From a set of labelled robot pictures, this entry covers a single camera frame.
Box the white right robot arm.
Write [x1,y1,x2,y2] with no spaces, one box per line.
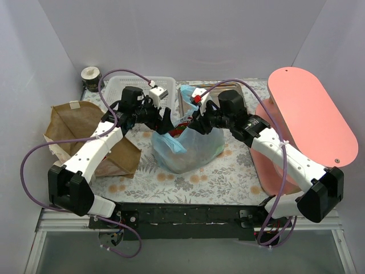
[188,88,344,227]

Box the brown paper bag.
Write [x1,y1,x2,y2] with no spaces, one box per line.
[43,101,141,179]

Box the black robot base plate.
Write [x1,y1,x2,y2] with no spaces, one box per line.
[88,202,296,241]

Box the floral patterned table mat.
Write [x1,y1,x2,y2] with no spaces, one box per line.
[52,78,314,207]

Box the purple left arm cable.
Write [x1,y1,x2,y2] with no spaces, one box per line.
[19,68,156,259]

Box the aluminium frame rail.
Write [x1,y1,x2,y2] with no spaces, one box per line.
[24,207,357,274]

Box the stainless steel tray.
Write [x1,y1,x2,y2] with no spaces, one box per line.
[178,83,244,116]

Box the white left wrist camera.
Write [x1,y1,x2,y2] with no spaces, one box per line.
[148,86,168,108]

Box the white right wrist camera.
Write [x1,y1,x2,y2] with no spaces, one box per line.
[190,87,210,116]

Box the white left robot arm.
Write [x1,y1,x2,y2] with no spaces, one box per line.
[48,85,174,228]

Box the light blue plastic grocery bag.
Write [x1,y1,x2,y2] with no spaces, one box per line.
[151,84,225,175]

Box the pink two-tier shelf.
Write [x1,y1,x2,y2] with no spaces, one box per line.
[250,67,359,194]

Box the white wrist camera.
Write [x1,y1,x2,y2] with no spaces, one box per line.
[190,87,210,116]
[148,86,168,108]

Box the red toy lobster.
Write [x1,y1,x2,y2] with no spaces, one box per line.
[169,124,187,138]

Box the white plastic perforated basket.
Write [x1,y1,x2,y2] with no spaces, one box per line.
[103,75,176,114]

